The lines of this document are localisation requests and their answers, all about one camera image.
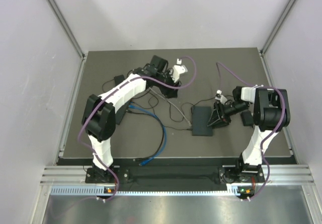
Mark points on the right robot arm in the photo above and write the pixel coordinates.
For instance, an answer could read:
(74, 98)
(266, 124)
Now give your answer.
(270, 114)

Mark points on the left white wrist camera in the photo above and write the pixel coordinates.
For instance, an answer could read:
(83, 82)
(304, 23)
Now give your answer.
(178, 70)

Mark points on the aluminium frame post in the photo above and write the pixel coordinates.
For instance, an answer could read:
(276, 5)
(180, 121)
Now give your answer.
(66, 28)
(278, 25)

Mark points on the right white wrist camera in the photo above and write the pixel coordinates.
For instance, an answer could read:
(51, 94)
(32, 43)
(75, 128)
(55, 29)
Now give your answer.
(220, 97)

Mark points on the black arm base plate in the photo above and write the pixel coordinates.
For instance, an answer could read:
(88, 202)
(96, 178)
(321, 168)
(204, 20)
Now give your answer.
(173, 173)

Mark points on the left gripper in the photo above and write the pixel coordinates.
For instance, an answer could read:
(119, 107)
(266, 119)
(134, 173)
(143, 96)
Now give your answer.
(169, 92)

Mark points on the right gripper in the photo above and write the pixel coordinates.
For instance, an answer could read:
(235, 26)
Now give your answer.
(216, 118)

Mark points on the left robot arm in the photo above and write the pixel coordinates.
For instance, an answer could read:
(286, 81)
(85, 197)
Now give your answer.
(99, 119)

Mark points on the black power adapter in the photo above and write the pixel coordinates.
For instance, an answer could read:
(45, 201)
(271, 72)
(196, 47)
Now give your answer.
(247, 118)
(119, 79)

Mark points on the slotted grey cable duct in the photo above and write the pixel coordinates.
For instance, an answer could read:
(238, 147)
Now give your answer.
(106, 191)

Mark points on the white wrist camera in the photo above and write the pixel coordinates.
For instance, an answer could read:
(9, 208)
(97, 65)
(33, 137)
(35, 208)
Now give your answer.
(220, 97)
(178, 70)

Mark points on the left aluminium frame post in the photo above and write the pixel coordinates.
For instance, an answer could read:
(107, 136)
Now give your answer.
(66, 28)

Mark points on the right aluminium frame post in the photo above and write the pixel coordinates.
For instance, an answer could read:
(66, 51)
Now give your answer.
(278, 25)

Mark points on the black network switch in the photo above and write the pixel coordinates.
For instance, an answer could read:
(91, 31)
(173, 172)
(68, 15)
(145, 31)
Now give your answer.
(200, 118)
(121, 113)

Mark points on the aluminium front frame rail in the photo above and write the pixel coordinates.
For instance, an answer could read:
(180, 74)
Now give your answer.
(274, 175)

